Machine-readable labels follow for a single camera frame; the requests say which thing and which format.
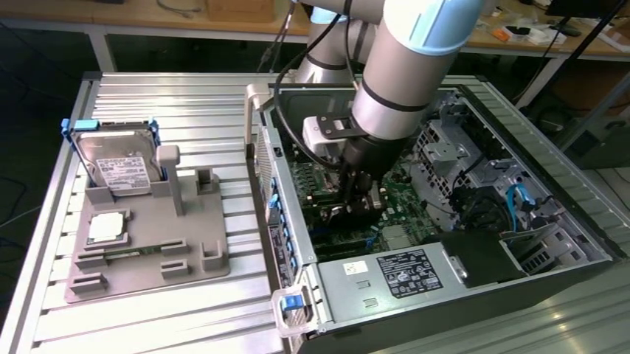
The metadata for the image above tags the black stand pole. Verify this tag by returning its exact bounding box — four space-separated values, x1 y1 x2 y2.
514 0 622 111

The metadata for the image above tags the green motherboard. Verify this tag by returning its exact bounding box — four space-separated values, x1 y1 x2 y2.
288 142 447 260

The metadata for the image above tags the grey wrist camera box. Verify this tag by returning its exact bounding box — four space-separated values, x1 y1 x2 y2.
300 114 366 156

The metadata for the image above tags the silver chipset heatsink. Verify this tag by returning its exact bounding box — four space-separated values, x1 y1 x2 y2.
382 226 414 249

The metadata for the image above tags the CPU socket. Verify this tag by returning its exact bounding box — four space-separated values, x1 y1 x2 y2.
314 170 342 193

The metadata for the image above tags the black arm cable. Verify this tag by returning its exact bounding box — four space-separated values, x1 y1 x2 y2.
272 0 357 170

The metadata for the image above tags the blue disk wire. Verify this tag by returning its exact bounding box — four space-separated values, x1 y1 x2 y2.
506 181 533 235

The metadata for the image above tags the hard disk with blue caddy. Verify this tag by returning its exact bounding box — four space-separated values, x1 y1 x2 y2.
60 117 159 190

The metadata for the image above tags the black expansion slot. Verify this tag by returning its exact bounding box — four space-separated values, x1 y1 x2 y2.
314 241 371 260

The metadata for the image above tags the silver CPU chip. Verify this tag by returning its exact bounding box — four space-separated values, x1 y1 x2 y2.
87 212 127 244

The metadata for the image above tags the silver power supply unit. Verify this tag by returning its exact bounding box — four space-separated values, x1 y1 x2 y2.
316 245 474 322

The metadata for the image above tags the cluttered wooden desk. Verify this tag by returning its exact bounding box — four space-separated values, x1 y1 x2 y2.
455 0 630 108

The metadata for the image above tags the grey parts rack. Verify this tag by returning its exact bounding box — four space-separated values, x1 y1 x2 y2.
63 145 232 305

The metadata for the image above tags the orange and black device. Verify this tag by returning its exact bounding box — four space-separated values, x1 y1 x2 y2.
490 24 563 46

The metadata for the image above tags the open black PC case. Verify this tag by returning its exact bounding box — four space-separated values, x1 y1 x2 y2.
243 83 630 354

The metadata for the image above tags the black wire bundle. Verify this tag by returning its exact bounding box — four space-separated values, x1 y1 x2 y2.
451 186 514 232

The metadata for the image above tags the wooden desk with white legs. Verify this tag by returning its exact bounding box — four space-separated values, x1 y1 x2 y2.
0 0 316 73

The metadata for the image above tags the blue case latch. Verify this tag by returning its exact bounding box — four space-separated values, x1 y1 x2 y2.
279 294 303 313

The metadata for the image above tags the green RAM stick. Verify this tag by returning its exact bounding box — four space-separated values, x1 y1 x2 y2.
100 247 163 257

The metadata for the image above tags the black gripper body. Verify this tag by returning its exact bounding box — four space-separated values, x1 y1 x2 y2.
339 134 403 181

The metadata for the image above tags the grey hanging cable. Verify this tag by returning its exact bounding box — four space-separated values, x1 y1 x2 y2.
256 0 302 75

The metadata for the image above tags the cardboard box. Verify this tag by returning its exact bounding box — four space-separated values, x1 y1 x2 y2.
204 0 276 21

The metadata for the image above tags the black graphics card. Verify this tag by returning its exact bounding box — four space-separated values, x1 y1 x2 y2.
314 201 381 232

